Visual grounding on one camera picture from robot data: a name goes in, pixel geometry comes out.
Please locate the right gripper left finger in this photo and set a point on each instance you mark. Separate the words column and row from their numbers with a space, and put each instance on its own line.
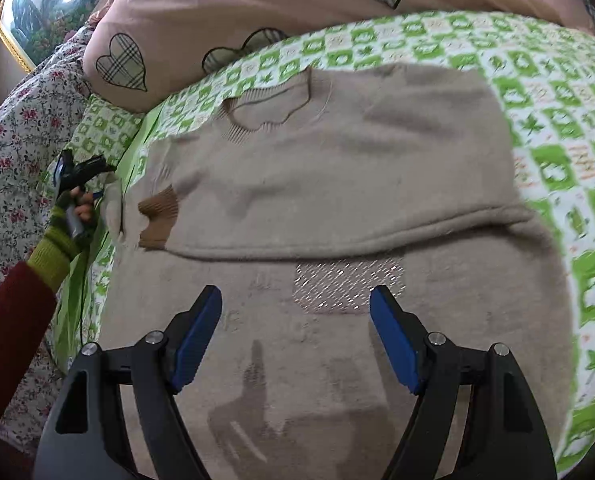
column 85, row 436

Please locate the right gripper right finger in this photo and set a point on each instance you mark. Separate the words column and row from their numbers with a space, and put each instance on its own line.
column 505, row 436

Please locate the beige knit sweater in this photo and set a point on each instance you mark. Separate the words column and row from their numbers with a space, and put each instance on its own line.
column 296, row 201

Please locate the red sleeve left forearm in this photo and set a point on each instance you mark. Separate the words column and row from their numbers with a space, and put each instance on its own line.
column 28, row 301

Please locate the left hand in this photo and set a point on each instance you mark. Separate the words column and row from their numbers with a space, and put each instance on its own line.
column 82, row 202

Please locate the floral quilt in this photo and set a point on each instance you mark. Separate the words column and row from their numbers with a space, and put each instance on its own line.
column 36, row 120

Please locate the gold-framed landscape painting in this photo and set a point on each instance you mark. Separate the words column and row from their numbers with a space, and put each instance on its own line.
column 32, row 29

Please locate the pink heart-print duvet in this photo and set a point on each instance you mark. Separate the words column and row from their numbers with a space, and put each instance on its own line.
column 141, row 51

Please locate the green patterned bed sheet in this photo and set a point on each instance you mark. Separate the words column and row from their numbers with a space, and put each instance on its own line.
column 544, row 77

